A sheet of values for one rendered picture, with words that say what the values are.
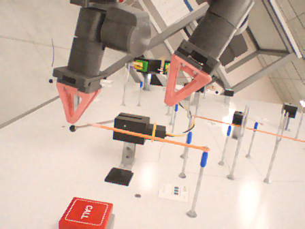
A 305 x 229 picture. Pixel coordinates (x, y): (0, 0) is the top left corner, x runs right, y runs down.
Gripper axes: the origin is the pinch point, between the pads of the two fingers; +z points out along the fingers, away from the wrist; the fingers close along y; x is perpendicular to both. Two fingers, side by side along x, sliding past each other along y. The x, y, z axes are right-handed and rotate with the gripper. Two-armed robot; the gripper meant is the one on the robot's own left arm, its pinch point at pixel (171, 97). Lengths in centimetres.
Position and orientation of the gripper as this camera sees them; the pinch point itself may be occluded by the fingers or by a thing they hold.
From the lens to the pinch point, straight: 44.5
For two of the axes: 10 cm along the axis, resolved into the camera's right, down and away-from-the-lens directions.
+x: -8.4, -5.4, 0.0
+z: -5.2, 8.1, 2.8
